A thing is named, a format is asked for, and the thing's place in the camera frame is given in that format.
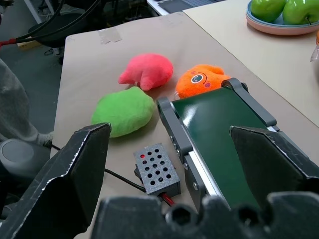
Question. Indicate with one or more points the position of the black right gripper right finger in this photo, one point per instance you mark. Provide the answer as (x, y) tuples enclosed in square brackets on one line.
[(269, 164)]

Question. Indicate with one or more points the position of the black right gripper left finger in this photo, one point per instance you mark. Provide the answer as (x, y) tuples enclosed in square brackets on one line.
[(62, 179)]

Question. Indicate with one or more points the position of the green conveyor belt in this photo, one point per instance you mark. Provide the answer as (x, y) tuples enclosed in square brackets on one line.
[(214, 139)]

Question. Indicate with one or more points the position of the grey round base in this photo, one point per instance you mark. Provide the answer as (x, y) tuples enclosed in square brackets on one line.
[(17, 155)]

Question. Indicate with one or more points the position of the grey cloth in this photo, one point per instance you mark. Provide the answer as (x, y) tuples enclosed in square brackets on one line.
[(15, 104)]

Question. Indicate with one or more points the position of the green plush toy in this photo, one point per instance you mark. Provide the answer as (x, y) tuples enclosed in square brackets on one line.
[(123, 112)]

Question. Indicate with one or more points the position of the black perforated control box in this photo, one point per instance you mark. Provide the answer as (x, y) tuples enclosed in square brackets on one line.
[(157, 169)]

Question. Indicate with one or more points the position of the orange plush toy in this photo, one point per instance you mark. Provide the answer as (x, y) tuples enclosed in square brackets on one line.
[(197, 81)]

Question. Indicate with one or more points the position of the pink plush toy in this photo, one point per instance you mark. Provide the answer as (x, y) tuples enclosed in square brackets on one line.
[(147, 71)]

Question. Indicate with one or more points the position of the pink and blue plate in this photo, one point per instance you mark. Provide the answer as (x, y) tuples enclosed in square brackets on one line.
[(276, 26)]

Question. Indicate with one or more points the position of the clear tape strips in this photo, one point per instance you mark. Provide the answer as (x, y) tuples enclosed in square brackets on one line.
[(109, 36)]

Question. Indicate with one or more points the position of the green apple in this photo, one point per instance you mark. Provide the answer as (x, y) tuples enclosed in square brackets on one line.
[(266, 8), (300, 12)]

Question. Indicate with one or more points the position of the grey laptop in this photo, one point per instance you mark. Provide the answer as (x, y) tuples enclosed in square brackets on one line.
[(172, 5)]

